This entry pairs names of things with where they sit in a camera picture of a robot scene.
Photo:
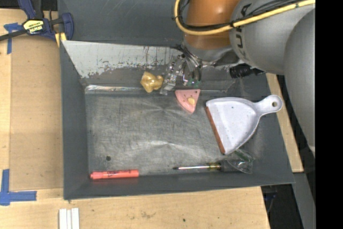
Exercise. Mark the yellow toy animal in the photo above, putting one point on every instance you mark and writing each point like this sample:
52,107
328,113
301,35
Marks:
150,82

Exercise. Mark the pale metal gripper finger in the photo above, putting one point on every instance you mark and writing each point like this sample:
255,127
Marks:
172,68
168,85

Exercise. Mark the black cylinder on white bracket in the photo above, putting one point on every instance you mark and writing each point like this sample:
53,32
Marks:
239,71

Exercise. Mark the orange-red marker pen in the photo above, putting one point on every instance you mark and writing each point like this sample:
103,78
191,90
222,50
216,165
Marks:
115,174

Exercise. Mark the grey metal bin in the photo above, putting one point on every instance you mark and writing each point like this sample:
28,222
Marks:
150,131

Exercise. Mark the pink toy cake slice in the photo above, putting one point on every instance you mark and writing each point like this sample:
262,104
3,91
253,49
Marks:
187,102

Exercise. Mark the white dustpan with brown edge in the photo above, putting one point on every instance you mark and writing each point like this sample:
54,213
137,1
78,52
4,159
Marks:
235,120

